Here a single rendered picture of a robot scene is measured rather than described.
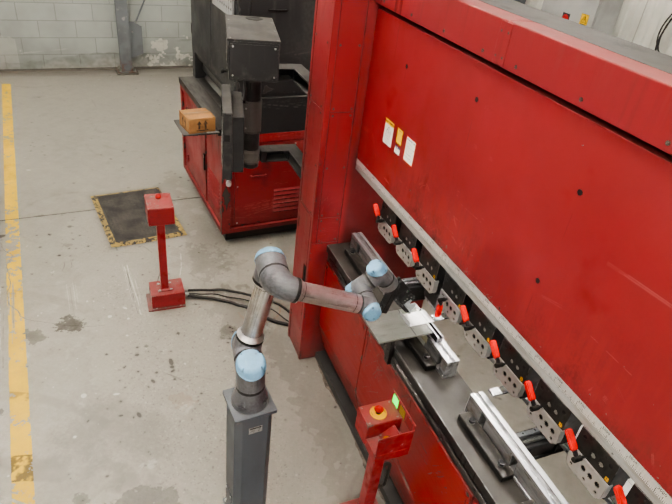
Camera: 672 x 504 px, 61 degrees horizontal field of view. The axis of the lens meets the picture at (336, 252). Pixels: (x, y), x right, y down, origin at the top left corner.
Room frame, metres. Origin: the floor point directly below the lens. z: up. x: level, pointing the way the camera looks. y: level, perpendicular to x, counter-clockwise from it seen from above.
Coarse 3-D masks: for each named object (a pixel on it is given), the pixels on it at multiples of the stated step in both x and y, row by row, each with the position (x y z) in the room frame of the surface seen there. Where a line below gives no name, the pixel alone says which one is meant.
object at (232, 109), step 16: (224, 96) 2.88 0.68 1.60; (240, 96) 2.99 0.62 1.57; (224, 112) 2.65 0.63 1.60; (240, 112) 2.75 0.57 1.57; (224, 128) 2.64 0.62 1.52; (240, 128) 2.69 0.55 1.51; (224, 144) 2.64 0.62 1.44; (240, 144) 2.69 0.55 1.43; (224, 160) 2.64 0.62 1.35; (240, 160) 2.69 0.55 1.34; (224, 176) 2.64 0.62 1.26
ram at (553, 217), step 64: (384, 64) 2.64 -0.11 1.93; (448, 64) 2.18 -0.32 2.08; (384, 128) 2.55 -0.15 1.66; (448, 128) 2.10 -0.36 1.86; (512, 128) 1.79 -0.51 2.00; (576, 128) 1.56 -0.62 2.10; (448, 192) 2.01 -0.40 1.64; (512, 192) 1.71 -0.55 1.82; (576, 192) 1.49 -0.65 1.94; (640, 192) 1.32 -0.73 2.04; (448, 256) 1.92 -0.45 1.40; (512, 256) 1.63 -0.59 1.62; (576, 256) 1.41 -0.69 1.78; (640, 256) 1.25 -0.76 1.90; (512, 320) 1.54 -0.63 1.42; (576, 320) 1.34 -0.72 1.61; (640, 320) 1.18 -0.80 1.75; (576, 384) 1.26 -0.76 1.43; (640, 384) 1.11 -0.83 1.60; (640, 448) 1.04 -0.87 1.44
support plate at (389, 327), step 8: (392, 312) 2.03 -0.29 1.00; (376, 320) 1.96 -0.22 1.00; (384, 320) 1.97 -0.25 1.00; (392, 320) 1.97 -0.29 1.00; (400, 320) 1.98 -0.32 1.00; (376, 328) 1.91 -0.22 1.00; (384, 328) 1.91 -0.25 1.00; (392, 328) 1.92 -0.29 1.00; (400, 328) 1.93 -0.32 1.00; (408, 328) 1.93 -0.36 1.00; (416, 328) 1.94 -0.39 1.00; (424, 328) 1.95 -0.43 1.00; (376, 336) 1.85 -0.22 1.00; (384, 336) 1.86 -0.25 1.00; (392, 336) 1.87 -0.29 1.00; (400, 336) 1.87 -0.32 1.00; (408, 336) 1.88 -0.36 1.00; (416, 336) 1.90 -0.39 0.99
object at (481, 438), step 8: (464, 416) 1.56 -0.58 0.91; (472, 416) 1.57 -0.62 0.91; (464, 424) 1.53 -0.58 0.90; (472, 432) 1.49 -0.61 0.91; (480, 432) 1.49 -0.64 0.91; (472, 440) 1.47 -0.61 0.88; (480, 440) 1.45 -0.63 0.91; (488, 440) 1.46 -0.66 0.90; (480, 448) 1.43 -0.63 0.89; (488, 448) 1.42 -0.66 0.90; (496, 448) 1.43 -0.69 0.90; (488, 456) 1.39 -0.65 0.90; (496, 456) 1.39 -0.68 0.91; (496, 464) 1.35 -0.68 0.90; (496, 472) 1.33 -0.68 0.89; (504, 472) 1.32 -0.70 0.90; (512, 472) 1.33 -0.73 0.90; (504, 480) 1.31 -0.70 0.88
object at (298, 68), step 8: (280, 64) 3.23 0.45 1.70; (288, 64) 3.26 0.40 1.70; (296, 64) 3.28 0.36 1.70; (280, 72) 3.25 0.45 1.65; (288, 72) 3.27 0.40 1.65; (296, 72) 3.29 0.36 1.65; (304, 72) 3.14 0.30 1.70; (280, 80) 3.15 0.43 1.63; (288, 80) 3.17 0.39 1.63; (296, 80) 3.18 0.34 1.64; (304, 80) 3.20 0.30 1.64; (304, 88) 3.06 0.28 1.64
